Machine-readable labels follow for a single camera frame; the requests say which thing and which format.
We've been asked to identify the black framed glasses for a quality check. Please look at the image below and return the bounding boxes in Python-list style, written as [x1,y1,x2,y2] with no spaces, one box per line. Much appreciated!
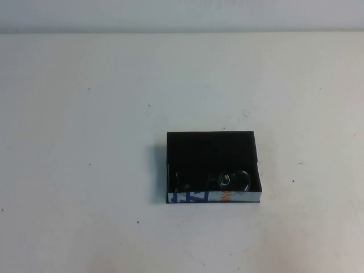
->
[173,168,253,193]

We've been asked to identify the black printed glasses case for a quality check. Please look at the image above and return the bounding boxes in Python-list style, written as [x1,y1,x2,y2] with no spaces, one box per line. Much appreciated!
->
[165,130,263,205]

